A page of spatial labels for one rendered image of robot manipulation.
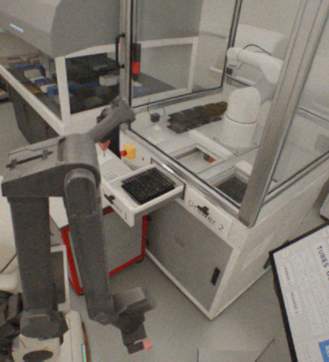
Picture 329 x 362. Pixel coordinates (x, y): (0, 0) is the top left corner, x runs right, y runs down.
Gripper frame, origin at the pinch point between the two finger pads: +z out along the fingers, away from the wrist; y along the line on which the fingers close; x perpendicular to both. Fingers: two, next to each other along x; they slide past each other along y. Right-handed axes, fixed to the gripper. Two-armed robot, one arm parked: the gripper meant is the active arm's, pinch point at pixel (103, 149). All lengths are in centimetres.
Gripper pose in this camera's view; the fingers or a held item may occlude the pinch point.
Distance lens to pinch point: 161.9
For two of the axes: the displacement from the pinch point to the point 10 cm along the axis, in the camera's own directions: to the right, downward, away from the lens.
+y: -7.2, -5.0, 4.9
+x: -6.9, 4.4, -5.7
